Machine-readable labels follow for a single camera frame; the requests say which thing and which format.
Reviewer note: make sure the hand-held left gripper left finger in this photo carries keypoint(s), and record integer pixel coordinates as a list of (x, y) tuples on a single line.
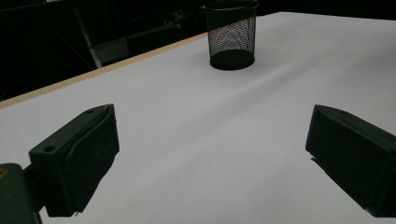
[(71, 165)]

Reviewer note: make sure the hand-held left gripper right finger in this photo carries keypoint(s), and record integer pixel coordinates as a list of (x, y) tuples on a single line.
[(355, 149)]

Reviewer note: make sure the black mesh pen holder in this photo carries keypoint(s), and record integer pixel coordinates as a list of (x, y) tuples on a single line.
[(232, 60)]

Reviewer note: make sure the grey panel under desk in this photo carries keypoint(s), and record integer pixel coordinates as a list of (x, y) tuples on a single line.
[(112, 51)]

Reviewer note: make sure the white metal desk leg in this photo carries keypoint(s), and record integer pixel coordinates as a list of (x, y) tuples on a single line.
[(88, 40)]

